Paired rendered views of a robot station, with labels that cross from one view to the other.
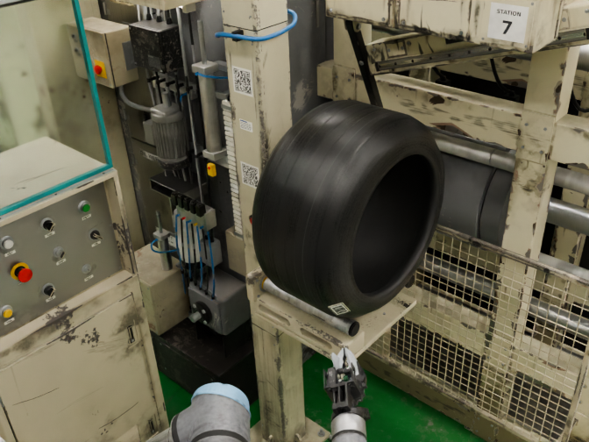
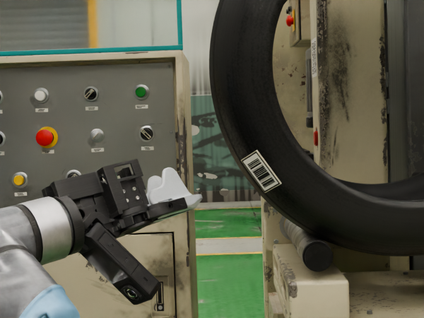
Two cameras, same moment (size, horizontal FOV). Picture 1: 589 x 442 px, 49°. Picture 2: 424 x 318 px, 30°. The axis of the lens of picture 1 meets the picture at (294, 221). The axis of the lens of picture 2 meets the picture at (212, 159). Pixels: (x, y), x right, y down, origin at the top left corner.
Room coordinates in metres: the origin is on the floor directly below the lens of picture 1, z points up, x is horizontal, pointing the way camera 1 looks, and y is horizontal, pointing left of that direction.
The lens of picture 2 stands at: (0.48, -0.90, 1.11)
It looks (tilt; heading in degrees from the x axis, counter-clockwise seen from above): 3 degrees down; 48
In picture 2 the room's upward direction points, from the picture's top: 2 degrees counter-clockwise
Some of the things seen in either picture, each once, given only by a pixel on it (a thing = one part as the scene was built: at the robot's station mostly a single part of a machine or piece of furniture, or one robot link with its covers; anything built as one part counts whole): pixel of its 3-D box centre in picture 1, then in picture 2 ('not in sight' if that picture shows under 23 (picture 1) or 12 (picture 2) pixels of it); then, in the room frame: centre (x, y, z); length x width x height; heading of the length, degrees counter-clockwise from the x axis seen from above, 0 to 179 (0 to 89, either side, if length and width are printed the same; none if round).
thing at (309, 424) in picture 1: (284, 435); not in sight; (1.75, 0.08, 0.02); 0.27 x 0.27 x 0.04; 47
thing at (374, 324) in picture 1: (336, 307); (389, 296); (1.59, -0.12, 0.80); 0.37 x 0.36 x 0.02; 137
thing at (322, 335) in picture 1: (307, 320); (306, 276); (1.49, -0.02, 0.84); 0.36 x 0.09 x 0.06; 47
